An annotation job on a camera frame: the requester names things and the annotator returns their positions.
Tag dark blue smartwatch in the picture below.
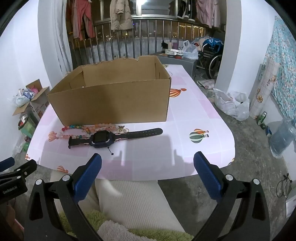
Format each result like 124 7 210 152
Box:
68 128 163 149

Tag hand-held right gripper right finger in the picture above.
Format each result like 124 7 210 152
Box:
193 151 271 241

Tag pink bead bracelet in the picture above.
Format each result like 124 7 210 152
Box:
83 123 117 135

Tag large cardboard box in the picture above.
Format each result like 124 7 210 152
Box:
47 56 172 127

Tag stack of flat boxes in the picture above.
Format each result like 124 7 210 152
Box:
165 47 184 59

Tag floral wall cloth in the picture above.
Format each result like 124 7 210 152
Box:
262 16 296 121

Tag green fuzzy cloth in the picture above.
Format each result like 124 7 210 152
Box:
58 209 195 241

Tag metal balcony railing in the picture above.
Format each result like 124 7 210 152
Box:
67 14 207 70

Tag grey cabinet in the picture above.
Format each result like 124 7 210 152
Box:
148 52 200 79

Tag bag of colourful things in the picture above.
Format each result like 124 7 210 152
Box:
9 85 40 107

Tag large white plastic bag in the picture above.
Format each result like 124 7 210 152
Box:
213 88 250 121

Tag red hanging garment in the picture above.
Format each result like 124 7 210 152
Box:
71 0 96 42

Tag small white plastic bag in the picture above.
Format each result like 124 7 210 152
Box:
181 40 199 60

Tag beige hanging padded jacket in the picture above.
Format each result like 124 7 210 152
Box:
110 0 134 31

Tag wheelchair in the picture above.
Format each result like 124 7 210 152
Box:
196 37 224 80

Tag white curtain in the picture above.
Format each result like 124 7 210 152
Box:
49 0 74 75

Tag colourful bead bracelet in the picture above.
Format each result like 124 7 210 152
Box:
59 125 91 140

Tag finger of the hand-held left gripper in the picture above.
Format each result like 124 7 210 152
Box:
0 159 38 186
0 157 15 172

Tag blue bag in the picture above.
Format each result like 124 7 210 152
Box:
203 38 224 47

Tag small open cardboard box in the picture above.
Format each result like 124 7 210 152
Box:
12 79 50 126

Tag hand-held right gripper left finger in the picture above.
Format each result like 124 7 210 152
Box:
24 153 103 241

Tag pink hanging garment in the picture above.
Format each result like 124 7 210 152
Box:
195 0 222 28

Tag patterned paper roll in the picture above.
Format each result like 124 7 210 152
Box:
249 58 278 120

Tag black white hanging garment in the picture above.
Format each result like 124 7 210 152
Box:
170 0 196 22

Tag clear water jug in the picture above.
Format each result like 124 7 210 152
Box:
269 118 296 159

